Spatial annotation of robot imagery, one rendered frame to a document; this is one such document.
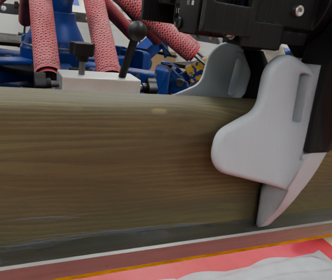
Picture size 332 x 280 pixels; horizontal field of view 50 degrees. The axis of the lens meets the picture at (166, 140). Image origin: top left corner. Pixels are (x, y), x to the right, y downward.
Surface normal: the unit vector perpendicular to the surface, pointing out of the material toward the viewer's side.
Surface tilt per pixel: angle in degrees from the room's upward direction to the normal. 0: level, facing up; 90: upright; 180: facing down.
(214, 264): 0
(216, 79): 96
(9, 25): 90
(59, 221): 90
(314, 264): 30
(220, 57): 96
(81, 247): 1
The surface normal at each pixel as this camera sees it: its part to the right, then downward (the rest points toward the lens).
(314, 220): 0.14, -0.94
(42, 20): 0.19, -0.52
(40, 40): -0.11, -0.46
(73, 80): 0.39, 0.36
